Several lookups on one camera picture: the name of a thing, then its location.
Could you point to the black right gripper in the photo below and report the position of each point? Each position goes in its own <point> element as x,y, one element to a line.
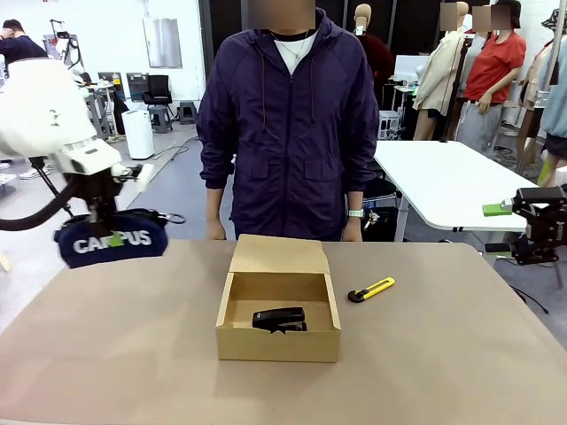
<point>549,226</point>

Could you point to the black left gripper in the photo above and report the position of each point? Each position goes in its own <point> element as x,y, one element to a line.
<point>95,188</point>

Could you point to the navy Campus pouch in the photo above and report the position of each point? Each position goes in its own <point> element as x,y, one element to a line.
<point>111,241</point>

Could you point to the yellow utility knife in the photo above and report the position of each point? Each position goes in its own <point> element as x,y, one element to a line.
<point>374,288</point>

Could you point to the black stapler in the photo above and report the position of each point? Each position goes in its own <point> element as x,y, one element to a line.
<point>279,319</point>

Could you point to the brown cardboard box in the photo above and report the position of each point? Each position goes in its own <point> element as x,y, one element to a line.
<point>278,336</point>

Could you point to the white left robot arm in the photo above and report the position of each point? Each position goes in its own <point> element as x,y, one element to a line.
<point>40,110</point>

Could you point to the person's right forearm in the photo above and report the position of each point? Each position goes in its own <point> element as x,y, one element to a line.
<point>217,168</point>

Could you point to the person's left forearm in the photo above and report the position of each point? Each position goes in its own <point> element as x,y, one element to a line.
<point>361,168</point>

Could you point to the person's right hand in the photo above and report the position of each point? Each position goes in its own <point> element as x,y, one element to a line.
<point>217,230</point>

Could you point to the person's left hand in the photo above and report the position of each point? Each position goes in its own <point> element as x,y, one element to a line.
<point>353,230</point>

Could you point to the black tripod leg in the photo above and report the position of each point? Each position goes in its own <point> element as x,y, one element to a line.
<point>51,186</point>

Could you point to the white background table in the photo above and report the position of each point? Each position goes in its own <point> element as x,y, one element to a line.
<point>443,177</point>

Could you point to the white air purifier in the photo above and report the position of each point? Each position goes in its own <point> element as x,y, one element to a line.
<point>138,135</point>

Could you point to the grey plastic stool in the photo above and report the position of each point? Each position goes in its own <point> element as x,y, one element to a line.
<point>188,113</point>
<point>160,118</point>

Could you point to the black office chair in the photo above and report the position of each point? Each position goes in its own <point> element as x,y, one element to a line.
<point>156,90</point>

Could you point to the silver wristwatch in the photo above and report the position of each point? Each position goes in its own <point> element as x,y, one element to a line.
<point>355,213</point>

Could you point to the mannequin in red shirt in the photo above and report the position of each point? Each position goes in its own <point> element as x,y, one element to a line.
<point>491,75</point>

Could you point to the white computer case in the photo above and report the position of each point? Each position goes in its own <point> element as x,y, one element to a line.
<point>390,125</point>

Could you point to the mannequin in beige coat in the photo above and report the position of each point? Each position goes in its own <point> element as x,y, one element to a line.
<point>438,79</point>

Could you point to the background white robot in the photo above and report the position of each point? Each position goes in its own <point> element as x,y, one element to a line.
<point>68,44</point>

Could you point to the person in purple jacket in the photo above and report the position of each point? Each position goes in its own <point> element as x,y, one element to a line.
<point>288,133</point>

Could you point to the mannequin in dark red top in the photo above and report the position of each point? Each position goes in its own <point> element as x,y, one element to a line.
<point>374,57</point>

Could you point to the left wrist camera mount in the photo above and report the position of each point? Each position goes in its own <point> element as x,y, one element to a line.
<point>142,176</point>

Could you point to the grey wall panel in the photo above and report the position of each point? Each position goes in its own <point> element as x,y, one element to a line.
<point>162,43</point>

